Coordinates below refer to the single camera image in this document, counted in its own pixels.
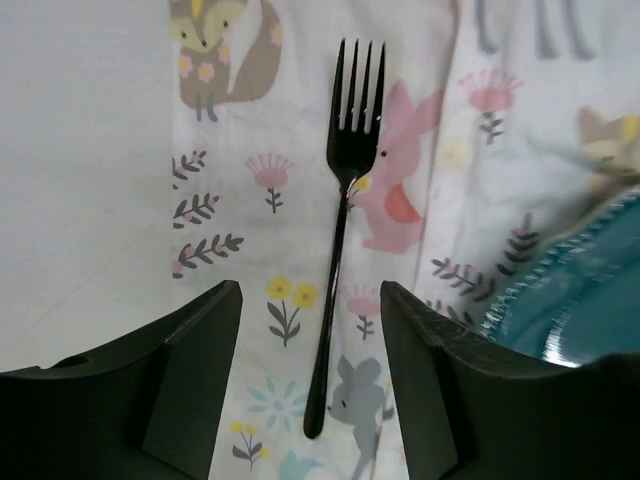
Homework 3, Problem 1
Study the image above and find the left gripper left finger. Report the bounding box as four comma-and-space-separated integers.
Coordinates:
1, 281, 243, 479

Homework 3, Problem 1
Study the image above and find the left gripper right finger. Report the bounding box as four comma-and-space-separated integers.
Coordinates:
380, 281, 639, 480

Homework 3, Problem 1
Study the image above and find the teal scalloped plate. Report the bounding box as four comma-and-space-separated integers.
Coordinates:
478, 187, 639, 368

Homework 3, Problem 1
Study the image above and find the animal print cloth placemat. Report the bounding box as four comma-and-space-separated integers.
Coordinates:
169, 1, 639, 479

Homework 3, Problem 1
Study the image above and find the black fork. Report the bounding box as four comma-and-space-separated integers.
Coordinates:
303, 40, 386, 440

